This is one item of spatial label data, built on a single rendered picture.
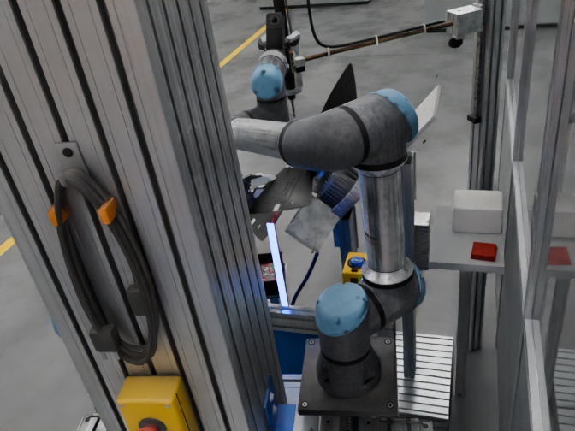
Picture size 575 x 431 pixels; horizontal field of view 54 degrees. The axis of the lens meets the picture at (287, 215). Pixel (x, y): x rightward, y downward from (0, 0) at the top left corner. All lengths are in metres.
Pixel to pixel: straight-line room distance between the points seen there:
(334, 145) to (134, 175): 0.45
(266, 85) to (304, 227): 0.72
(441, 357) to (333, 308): 1.56
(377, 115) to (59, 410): 2.37
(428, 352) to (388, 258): 1.55
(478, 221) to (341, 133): 1.15
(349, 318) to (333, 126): 0.41
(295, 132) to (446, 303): 2.18
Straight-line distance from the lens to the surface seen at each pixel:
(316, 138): 1.03
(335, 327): 1.22
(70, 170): 0.69
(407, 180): 2.00
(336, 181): 1.94
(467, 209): 2.07
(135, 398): 0.88
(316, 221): 1.96
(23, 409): 3.17
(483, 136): 2.21
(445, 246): 2.06
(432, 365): 2.70
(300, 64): 1.80
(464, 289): 2.28
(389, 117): 1.08
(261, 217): 2.09
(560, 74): 1.26
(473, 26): 2.04
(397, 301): 1.29
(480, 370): 2.81
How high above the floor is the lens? 2.09
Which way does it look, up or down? 33 degrees down
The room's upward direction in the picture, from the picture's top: 9 degrees counter-clockwise
